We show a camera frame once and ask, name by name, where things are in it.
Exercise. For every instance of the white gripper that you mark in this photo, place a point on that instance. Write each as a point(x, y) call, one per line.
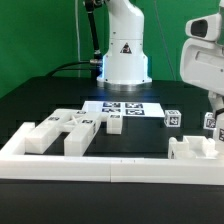
point(202, 58)

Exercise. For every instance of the white chair seat block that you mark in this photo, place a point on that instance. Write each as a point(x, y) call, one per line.
point(192, 147)

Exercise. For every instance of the white paper marker sheet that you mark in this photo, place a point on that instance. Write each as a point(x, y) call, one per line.
point(131, 109)

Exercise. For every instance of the white chair back frame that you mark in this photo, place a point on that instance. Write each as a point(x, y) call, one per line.
point(80, 127)

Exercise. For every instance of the white U-shaped fence frame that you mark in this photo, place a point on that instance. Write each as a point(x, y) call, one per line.
point(16, 164)

